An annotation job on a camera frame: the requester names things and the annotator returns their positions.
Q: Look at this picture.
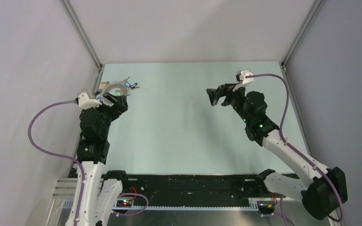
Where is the right control board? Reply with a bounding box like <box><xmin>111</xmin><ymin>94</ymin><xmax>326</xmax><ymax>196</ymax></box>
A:
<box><xmin>257</xmin><ymin>203</ymin><xmax>276</xmax><ymax>210</ymax></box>

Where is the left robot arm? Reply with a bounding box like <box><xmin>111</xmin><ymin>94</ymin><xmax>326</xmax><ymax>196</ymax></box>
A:
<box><xmin>66</xmin><ymin>92</ymin><xmax>130</xmax><ymax>226</ymax></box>

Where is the control board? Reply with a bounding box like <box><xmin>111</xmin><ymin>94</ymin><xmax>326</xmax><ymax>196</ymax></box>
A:
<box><xmin>257</xmin><ymin>203</ymin><xmax>276</xmax><ymax>210</ymax></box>
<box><xmin>115</xmin><ymin>199</ymin><xmax>133</xmax><ymax>208</ymax></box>

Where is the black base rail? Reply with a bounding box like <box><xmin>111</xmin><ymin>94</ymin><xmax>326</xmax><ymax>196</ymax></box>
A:
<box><xmin>101</xmin><ymin>170</ymin><xmax>273</xmax><ymax>209</ymax></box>

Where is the right aluminium frame post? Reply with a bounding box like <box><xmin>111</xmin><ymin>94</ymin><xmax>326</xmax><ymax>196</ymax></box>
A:
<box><xmin>280</xmin><ymin>0</ymin><xmax>325</xmax><ymax>72</ymax></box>

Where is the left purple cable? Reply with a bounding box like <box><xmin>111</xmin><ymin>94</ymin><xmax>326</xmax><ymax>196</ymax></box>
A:
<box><xmin>28</xmin><ymin>99</ymin><xmax>86</xmax><ymax>226</ymax></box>

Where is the aluminium frame post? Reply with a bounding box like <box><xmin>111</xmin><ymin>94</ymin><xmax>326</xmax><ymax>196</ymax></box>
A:
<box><xmin>59</xmin><ymin>0</ymin><xmax>102</xmax><ymax>71</ymax></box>
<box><xmin>280</xmin><ymin>0</ymin><xmax>325</xmax><ymax>72</ymax></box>

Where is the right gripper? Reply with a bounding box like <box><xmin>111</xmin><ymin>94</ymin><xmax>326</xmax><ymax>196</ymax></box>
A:
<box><xmin>206</xmin><ymin>82</ymin><xmax>251</xmax><ymax>124</ymax></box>

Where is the left control board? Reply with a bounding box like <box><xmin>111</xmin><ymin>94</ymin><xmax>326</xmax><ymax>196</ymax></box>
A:
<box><xmin>115</xmin><ymin>199</ymin><xmax>133</xmax><ymax>208</ymax></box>

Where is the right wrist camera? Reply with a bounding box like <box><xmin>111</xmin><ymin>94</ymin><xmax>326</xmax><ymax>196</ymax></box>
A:
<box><xmin>232</xmin><ymin>69</ymin><xmax>254</xmax><ymax>92</ymax></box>

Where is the large metal keyring disc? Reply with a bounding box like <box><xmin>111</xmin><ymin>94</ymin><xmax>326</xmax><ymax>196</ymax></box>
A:
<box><xmin>95</xmin><ymin>76</ymin><xmax>140</xmax><ymax>102</ymax></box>

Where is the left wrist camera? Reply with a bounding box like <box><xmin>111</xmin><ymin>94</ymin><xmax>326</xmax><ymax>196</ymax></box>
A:
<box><xmin>76</xmin><ymin>91</ymin><xmax>102</xmax><ymax>110</ymax></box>

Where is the left aluminium frame post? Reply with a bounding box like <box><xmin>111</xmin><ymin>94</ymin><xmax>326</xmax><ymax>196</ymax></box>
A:
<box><xmin>59</xmin><ymin>0</ymin><xmax>102</xmax><ymax>71</ymax></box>

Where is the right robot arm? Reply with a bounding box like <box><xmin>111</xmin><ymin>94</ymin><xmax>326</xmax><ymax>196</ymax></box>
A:
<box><xmin>206</xmin><ymin>84</ymin><xmax>348</xmax><ymax>220</ymax></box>

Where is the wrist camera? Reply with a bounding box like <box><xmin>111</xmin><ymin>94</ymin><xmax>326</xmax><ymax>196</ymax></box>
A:
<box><xmin>76</xmin><ymin>91</ymin><xmax>102</xmax><ymax>110</ymax></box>
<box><xmin>232</xmin><ymin>69</ymin><xmax>254</xmax><ymax>92</ymax></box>

